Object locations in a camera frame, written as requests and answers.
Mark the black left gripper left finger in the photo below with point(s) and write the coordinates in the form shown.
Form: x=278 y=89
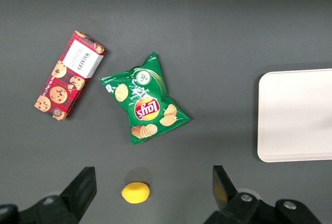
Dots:
x=75 y=198

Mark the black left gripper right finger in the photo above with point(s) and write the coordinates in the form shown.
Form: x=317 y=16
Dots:
x=228 y=203

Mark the beige plastic tray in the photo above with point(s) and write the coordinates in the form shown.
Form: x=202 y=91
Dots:
x=295 y=115

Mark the yellow lemon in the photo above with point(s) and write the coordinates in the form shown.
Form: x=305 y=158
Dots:
x=135 y=193

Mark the green Lay's chips bag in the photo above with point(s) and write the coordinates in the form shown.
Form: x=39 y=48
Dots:
x=145 y=104

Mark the red Walkers cookie box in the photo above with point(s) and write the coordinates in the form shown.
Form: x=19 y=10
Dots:
x=70 y=78

